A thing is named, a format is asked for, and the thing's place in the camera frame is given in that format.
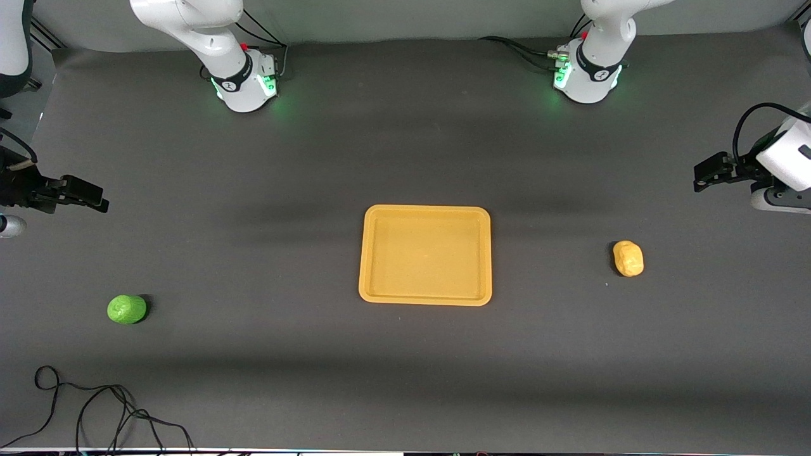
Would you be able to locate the yellow plastic tray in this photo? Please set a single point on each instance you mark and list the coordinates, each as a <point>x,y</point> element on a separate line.
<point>424,259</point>

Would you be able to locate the yellow toy potato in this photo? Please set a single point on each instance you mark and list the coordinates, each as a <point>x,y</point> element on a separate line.
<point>628,258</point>

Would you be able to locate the dark table frame rail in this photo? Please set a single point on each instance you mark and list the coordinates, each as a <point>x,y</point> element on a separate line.
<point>47,38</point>

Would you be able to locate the dark grey table mat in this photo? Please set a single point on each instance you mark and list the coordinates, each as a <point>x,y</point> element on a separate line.
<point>405,380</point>

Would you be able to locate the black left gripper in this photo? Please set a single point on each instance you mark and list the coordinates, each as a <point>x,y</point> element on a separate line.
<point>745,170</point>

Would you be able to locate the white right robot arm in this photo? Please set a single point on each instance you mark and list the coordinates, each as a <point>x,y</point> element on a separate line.
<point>244,95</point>

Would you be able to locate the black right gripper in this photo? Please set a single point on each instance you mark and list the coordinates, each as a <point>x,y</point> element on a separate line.
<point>19,188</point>

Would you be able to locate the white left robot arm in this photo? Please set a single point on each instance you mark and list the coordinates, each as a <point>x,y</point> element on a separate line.
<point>589,88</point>

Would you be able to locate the green plastic cabbage toy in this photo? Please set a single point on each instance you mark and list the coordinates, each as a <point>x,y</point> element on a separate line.
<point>127,310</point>

